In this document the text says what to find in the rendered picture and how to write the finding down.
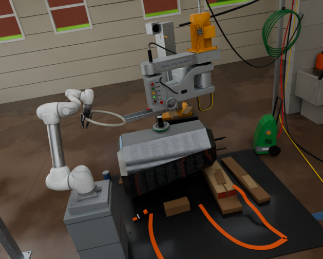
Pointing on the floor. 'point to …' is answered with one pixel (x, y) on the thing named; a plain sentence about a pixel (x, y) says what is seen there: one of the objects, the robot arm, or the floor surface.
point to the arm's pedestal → (99, 231)
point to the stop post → (4, 235)
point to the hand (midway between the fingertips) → (84, 125)
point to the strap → (225, 231)
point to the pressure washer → (267, 133)
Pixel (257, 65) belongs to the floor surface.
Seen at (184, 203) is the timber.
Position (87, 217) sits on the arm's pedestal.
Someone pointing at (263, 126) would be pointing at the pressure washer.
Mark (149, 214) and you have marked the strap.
